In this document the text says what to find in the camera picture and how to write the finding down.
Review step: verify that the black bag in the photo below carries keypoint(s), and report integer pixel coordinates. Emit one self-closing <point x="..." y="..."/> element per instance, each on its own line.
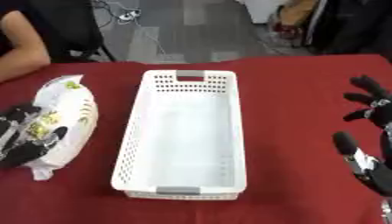
<point x="352" y="26"/>

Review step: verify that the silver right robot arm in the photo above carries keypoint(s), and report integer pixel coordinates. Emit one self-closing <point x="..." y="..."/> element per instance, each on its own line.
<point x="387" y="211"/>

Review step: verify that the black chair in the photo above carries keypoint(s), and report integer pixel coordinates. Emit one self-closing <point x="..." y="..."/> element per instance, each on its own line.
<point x="81" y="32"/>

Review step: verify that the white printed plastic bag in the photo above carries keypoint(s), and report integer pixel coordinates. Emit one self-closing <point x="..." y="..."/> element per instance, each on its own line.
<point x="69" y="116"/>

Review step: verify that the white power strip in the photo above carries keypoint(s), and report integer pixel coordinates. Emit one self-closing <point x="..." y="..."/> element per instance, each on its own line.
<point x="128" y="14"/>

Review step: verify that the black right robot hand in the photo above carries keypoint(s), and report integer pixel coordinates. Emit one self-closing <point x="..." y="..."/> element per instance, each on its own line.
<point x="375" y="140"/>

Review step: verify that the white plastic perforated basket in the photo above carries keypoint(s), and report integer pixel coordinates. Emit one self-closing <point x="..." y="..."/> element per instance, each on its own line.
<point x="189" y="128"/>

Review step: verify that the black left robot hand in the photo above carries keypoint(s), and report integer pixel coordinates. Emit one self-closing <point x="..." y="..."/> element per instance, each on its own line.
<point x="23" y="145"/>

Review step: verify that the person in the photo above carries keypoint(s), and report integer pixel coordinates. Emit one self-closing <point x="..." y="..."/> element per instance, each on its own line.
<point x="20" y="43"/>

